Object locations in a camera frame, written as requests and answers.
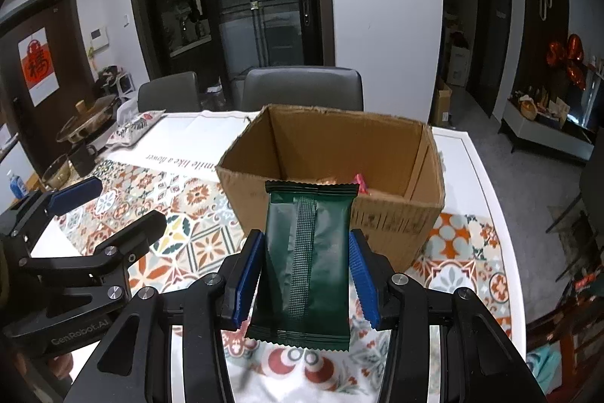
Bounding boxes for red snack packet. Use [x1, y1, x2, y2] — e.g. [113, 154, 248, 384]
[353, 173, 370, 194]

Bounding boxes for glass bowl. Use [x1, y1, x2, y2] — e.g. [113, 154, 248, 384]
[42, 154, 71, 190]

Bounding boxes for blue capped water bottle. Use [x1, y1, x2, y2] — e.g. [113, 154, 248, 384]
[7, 170, 29, 201]

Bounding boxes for black mug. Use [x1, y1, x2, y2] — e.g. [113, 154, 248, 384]
[68, 143, 98, 178]

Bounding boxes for teal cloth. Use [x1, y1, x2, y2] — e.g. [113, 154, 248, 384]
[526, 343, 562, 395]

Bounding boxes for metal pot on table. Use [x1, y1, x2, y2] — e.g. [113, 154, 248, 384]
[56, 95, 119, 144]

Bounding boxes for patterned snack bag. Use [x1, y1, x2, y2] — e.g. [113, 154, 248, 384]
[106, 110, 165, 148]

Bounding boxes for patterned tile table mat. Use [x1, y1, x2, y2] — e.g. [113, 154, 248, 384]
[54, 159, 512, 402]

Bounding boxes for red paper door poster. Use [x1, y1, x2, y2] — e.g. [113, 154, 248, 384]
[17, 28, 59, 107]

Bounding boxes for grey chair left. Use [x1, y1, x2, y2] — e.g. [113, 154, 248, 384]
[137, 71, 202, 113]

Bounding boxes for grey chair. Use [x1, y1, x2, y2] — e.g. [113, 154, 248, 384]
[240, 65, 364, 111]
[137, 71, 202, 113]

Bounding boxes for dark green snack packet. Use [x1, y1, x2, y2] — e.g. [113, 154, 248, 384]
[247, 181, 358, 351]

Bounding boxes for brown cardboard box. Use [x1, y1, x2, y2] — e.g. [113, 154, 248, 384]
[216, 104, 445, 271]

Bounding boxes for white low cabinet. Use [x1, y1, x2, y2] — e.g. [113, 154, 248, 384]
[499, 101, 594, 164]

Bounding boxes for cardboard box on floor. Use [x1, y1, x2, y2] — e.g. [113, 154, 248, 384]
[430, 79, 453, 127]

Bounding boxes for grey chair centre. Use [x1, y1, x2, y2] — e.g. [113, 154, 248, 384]
[240, 65, 364, 111]

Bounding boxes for red heart balloons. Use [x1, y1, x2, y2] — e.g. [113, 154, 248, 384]
[545, 34, 587, 91]

